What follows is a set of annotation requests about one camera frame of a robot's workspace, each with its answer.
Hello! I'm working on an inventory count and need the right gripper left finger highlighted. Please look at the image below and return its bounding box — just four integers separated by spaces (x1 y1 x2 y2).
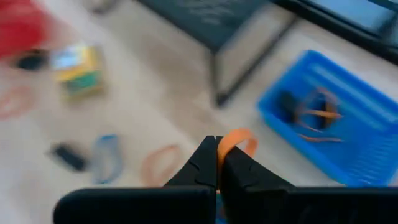
164 135 218 190

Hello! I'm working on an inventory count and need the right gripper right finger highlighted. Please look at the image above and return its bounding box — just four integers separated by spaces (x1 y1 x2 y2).
216 136 295 224

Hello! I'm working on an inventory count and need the black rubber band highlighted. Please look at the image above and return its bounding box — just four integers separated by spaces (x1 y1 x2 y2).
48 142 90 173
277 89 301 123

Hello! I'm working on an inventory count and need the blue rubber band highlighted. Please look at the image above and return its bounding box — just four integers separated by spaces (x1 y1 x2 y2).
90 133 124 186

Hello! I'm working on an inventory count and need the yellow crayon box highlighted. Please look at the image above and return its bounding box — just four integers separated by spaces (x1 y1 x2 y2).
49 43 106 99

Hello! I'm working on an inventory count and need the black mesh desk riser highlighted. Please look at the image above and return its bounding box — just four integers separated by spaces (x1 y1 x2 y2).
136 0 298 108

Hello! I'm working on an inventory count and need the blue plastic basket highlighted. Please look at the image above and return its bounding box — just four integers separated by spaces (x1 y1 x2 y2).
256 49 398 188

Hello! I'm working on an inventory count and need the black round object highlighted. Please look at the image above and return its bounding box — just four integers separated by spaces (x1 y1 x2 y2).
12 49 49 72

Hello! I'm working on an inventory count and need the red plastic basket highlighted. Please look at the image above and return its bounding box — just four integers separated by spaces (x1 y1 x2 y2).
0 0 55 60

